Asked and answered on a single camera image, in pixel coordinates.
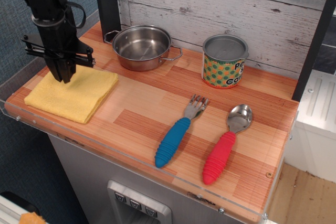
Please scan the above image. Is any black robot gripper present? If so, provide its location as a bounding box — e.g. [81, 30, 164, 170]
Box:
[22, 15, 95, 83]

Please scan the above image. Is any yellow cloth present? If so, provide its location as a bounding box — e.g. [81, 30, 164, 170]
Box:
[24, 66, 118, 124]

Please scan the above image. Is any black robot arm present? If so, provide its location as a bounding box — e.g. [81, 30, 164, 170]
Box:
[22, 0, 95, 83]

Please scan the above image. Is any small steel pot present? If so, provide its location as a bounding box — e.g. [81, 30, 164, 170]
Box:
[103, 25, 183, 71]

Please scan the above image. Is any grey toy fridge cabinet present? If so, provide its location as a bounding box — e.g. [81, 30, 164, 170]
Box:
[49, 135, 262, 223]

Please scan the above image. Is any orange plush object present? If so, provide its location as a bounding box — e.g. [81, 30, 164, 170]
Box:
[19, 212, 47, 224]

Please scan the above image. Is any silver dispenser button panel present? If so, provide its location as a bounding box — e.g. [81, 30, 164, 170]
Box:
[107, 180, 173, 223]

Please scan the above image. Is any toy peas and carrots can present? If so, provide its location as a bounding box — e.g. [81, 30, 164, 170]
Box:
[201, 34, 249, 89]

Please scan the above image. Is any white toy cabinet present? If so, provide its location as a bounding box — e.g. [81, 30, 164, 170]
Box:
[284, 70, 335, 182]

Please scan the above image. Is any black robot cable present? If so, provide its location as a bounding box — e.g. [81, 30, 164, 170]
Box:
[65, 1, 87, 29]

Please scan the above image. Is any black vertical post left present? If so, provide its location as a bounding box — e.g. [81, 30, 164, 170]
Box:
[97, 0, 121, 42]

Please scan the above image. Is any black vertical post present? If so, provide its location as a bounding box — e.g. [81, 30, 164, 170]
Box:
[97, 0, 121, 42]
[292, 0, 335, 102]

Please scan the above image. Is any clear acrylic guard rail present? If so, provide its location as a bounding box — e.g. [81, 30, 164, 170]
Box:
[1, 23, 298, 223]

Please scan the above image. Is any blue handled fork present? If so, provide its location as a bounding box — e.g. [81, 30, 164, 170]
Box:
[154, 94, 209, 168]

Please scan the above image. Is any red handled spoon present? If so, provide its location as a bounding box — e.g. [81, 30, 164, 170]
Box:
[202, 104, 253, 185]

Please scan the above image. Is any black vertical post right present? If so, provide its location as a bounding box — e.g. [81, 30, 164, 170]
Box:
[292, 0, 335, 102]

